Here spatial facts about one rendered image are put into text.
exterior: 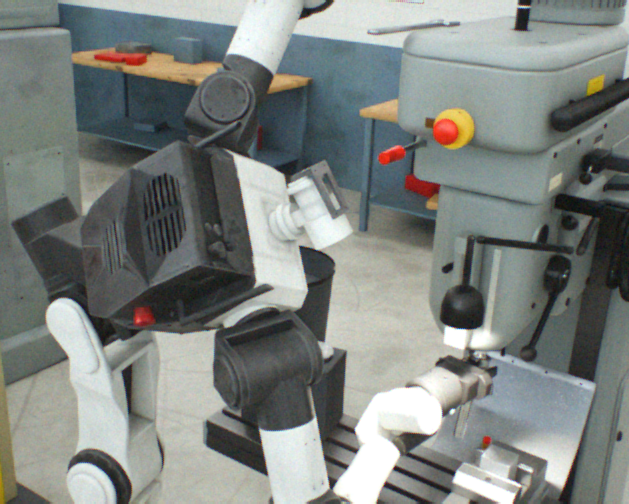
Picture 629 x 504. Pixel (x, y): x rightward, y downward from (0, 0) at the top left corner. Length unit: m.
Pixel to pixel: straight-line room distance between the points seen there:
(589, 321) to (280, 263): 0.89
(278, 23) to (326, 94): 5.33
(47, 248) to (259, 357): 0.48
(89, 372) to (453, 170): 0.74
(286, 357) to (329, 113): 5.60
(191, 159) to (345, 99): 5.47
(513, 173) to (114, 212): 0.64
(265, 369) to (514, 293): 0.50
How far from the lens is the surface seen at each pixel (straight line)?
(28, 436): 3.69
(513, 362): 2.05
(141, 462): 1.68
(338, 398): 1.96
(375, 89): 6.50
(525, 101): 1.24
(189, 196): 1.17
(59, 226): 1.51
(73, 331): 1.51
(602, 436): 2.11
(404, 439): 1.49
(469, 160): 1.39
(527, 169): 1.35
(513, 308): 1.49
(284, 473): 1.28
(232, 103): 1.33
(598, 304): 1.93
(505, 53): 1.24
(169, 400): 3.82
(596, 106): 1.36
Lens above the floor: 2.04
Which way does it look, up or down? 22 degrees down
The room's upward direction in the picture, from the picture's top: 3 degrees clockwise
